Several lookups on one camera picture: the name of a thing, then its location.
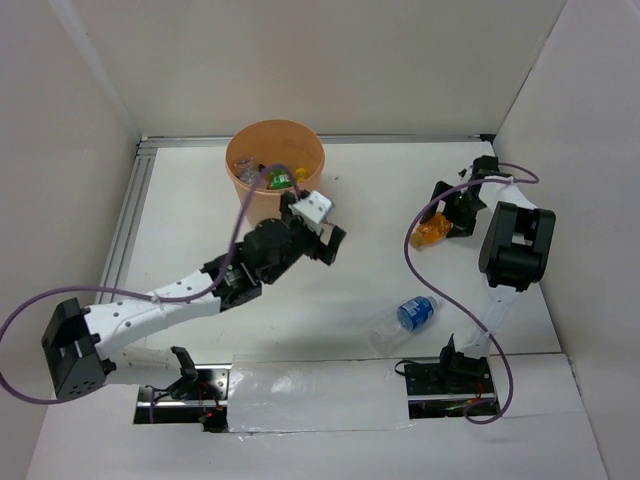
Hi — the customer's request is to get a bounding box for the orange plastic bin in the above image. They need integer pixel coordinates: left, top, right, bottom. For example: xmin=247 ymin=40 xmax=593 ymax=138
xmin=225 ymin=119 xmax=325 ymax=201

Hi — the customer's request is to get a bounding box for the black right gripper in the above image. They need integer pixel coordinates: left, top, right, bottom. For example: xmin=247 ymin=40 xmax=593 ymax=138
xmin=420 ymin=181 xmax=488 ymax=239

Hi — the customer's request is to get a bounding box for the blue label bottle white cap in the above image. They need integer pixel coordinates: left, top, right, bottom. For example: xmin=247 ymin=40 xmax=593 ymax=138
xmin=368 ymin=296 xmax=437 ymax=357

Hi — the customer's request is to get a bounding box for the aluminium frame rail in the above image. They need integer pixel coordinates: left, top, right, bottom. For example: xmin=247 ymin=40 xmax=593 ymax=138
xmin=78 ymin=133 xmax=496 ymax=364

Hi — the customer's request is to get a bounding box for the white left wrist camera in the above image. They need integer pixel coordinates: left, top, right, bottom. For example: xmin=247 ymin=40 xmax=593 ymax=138
xmin=290 ymin=190 xmax=334 ymax=236

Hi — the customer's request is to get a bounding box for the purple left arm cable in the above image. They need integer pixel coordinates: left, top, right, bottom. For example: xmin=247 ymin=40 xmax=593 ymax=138
xmin=0 ymin=163 xmax=306 ymax=405

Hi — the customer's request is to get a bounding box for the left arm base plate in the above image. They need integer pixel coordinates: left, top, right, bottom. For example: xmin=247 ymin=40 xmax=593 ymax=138
xmin=133 ymin=363 xmax=232 ymax=433

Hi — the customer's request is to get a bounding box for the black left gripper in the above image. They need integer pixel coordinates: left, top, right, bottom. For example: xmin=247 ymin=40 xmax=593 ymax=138
xmin=263 ymin=194 xmax=346 ymax=285

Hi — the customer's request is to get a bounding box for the orange juice bottle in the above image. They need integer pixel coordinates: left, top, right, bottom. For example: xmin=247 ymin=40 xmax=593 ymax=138
xmin=409 ymin=212 xmax=452 ymax=250

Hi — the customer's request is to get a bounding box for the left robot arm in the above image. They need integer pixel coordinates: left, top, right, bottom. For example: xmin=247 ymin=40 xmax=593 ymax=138
xmin=41 ymin=191 xmax=346 ymax=401

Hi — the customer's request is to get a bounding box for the green plastic bottle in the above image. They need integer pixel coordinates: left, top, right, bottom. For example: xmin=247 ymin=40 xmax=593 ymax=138
xmin=268 ymin=170 xmax=292 ymax=190

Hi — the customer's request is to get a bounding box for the red label clear water bottle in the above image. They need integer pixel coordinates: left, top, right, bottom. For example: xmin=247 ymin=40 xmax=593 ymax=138
xmin=234 ymin=157 xmax=265 ymax=184

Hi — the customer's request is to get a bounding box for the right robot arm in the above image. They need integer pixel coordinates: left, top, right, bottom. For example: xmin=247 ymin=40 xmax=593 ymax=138
xmin=409 ymin=156 xmax=556 ymax=392

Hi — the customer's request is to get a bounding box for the yellow cap clear bottle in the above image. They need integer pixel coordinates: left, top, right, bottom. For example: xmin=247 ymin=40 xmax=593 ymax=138
xmin=295 ymin=168 xmax=309 ymax=182

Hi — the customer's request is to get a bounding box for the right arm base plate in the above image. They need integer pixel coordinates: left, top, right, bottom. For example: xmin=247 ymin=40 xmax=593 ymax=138
xmin=394 ymin=359 xmax=500 ymax=420

